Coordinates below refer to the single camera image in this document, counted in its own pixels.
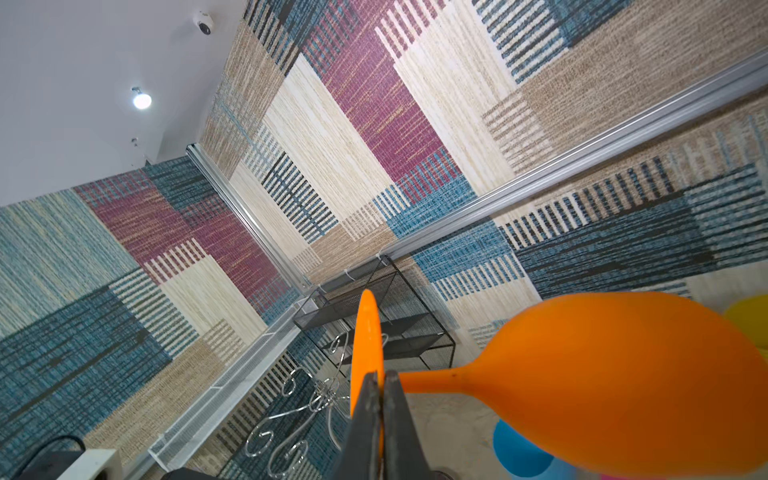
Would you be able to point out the round ceiling spot light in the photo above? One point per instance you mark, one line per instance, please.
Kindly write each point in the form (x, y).
(141, 99)

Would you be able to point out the white wire mesh basket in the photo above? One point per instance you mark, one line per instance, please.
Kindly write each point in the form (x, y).
(179, 442)

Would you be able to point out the black wire shelf rack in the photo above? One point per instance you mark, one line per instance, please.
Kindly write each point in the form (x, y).
(414, 338)

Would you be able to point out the yellow plastic wine glass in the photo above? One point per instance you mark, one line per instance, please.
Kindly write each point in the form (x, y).
(750, 316)

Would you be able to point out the white ceiling security camera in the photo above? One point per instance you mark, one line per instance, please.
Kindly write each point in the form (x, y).
(204, 22)

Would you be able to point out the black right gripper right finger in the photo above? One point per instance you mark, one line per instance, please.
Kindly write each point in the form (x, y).
(403, 456)

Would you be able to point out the blue plastic wine glass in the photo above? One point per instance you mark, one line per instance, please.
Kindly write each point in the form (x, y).
(524, 460)

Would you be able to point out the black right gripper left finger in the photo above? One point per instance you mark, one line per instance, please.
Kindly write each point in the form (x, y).
(360, 457)

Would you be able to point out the orange plastic wine glass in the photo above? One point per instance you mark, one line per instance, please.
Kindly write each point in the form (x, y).
(629, 384)

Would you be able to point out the chrome wire wine glass rack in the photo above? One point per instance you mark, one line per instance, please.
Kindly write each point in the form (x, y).
(288, 456)

